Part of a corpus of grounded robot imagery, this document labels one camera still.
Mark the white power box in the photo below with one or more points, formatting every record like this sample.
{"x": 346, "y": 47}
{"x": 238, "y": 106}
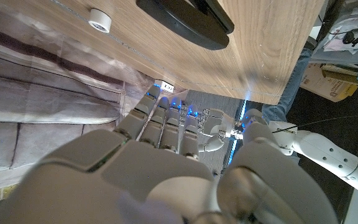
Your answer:
{"x": 164, "y": 86}

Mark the clear plastic bag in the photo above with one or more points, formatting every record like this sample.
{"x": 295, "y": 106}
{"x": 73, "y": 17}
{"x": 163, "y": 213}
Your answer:
{"x": 340, "y": 31}

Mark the printed sofa backdrop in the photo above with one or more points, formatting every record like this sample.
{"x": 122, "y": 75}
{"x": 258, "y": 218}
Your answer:
{"x": 42, "y": 93}

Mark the white tape roll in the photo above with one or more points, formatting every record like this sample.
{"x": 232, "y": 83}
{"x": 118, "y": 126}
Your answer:
{"x": 99, "y": 20}

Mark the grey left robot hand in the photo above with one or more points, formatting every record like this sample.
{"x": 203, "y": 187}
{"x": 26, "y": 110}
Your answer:
{"x": 213, "y": 124}

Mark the person leg in jeans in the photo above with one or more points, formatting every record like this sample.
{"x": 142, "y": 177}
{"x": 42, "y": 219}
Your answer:
{"x": 291, "y": 87}

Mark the brown cardboard box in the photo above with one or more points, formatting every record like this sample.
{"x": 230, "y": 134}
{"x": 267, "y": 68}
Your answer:
{"x": 322, "y": 85}

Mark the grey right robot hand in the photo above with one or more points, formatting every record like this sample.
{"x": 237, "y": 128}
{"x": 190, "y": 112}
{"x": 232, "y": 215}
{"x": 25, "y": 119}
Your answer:
{"x": 135, "y": 186}

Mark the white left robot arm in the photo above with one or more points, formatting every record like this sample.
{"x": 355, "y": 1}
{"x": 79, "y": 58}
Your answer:
{"x": 328, "y": 155}

